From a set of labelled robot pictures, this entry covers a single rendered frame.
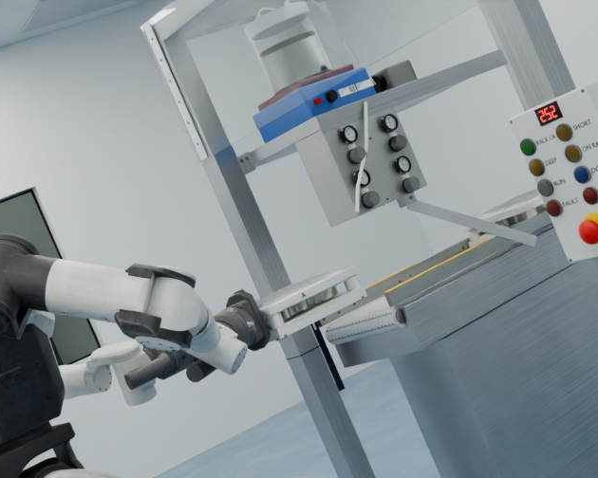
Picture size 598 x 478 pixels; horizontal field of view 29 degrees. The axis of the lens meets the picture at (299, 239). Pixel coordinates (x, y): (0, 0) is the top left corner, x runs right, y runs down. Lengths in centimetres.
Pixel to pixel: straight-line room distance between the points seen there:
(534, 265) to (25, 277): 133
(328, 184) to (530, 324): 64
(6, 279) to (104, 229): 570
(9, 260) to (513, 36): 91
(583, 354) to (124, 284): 139
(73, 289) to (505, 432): 119
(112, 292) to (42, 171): 573
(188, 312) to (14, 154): 572
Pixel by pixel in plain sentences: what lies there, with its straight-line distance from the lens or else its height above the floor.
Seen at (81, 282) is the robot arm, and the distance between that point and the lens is 192.
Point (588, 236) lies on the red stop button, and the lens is 189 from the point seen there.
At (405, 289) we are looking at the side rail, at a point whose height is 91.
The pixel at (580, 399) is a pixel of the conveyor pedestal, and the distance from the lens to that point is 292.
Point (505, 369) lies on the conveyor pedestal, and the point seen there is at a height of 63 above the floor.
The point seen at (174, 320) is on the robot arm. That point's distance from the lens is 192.
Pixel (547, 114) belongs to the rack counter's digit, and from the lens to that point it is 190.
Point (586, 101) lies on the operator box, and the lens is 185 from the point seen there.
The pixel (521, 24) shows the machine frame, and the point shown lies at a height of 129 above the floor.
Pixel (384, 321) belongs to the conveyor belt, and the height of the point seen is 86.
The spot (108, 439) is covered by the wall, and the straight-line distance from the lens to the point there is 753.
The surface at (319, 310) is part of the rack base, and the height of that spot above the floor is 95.
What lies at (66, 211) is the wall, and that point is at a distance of 760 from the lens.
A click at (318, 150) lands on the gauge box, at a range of 250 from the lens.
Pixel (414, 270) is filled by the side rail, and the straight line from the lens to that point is 293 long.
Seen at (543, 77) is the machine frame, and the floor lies 119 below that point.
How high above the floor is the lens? 114
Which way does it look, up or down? 1 degrees down
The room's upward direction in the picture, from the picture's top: 23 degrees counter-clockwise
